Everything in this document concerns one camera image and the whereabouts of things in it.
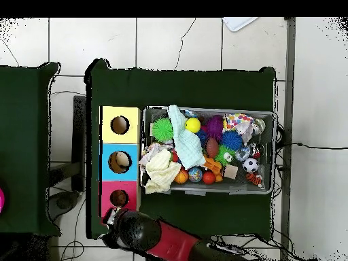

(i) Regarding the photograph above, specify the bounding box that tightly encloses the brown toy football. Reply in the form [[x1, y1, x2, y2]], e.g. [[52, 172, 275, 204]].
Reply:
[[205, 137, 220, 158]]

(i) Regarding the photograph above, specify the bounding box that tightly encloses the multicoloured patterned cloth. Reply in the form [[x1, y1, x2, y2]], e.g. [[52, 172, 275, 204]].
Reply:
[[223, 112, 266, 145]]

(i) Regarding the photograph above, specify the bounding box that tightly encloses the cream waffle cloth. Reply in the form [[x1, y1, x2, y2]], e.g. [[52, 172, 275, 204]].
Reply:
[[145, 149, 181, 195]]

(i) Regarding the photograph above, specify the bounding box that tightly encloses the black cable with connector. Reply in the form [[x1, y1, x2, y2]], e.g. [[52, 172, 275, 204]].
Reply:
[[274, 141, 348, 150]]

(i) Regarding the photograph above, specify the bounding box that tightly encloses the dark green tablecloth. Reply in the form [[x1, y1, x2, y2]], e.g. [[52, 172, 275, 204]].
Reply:
[[85, 58, 277, 240]]

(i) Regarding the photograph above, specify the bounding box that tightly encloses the clear mesh bin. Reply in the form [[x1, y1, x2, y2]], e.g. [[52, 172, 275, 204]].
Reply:
[[139, 106, 277, 196]]

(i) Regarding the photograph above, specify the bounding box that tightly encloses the grey round base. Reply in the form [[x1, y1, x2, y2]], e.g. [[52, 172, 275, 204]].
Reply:
[[48, 190, 80, 222]]

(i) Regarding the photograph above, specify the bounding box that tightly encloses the small soccer ball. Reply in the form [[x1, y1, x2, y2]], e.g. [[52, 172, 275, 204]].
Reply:
[[242, 157, 260, 174]]

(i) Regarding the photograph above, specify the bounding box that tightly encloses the plain green spiky ball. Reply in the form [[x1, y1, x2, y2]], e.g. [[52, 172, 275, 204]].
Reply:
[[151, 117, 174, 143]]

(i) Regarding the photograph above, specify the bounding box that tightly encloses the white flat board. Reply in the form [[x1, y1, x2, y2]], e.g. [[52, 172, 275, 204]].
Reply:
[[222, 17, 259, 33]]

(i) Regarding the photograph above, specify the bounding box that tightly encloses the purple spiky toy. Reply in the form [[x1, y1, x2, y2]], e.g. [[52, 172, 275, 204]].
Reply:
[[205, 114, 224, 143]]

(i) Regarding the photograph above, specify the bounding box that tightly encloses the thin floor cable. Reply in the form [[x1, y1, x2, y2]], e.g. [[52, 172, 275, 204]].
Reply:
[[173, 18, 197, 71]]

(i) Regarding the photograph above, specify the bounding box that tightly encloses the tiger plush toy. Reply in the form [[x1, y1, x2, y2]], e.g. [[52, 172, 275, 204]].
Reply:
[[245, 172, 264, 188]]

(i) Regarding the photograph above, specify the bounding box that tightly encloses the mint green waffle cloth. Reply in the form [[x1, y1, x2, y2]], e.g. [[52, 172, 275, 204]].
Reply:
[[167, 104, 207, 170]]

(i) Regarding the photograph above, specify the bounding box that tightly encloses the smooth yellow ball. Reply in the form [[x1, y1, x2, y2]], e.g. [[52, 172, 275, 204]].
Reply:
[[184, 117, 202, 134]]

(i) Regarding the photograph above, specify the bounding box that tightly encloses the green spiky ball with eyes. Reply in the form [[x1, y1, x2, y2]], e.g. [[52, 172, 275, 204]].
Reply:
[[214, 143, 236, 167]]

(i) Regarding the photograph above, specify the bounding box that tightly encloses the wooden box with three holes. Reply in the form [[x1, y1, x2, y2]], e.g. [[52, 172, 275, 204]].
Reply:
[[97, 105, 142, 218]]

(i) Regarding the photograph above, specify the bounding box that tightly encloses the plain blue spiky ball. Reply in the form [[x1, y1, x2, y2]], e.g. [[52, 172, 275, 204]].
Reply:
[[221, 130, 243, 151]]

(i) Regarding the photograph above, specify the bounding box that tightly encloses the grey metal rail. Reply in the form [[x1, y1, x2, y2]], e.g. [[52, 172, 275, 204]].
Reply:
[[279, 17, 296, 261]]

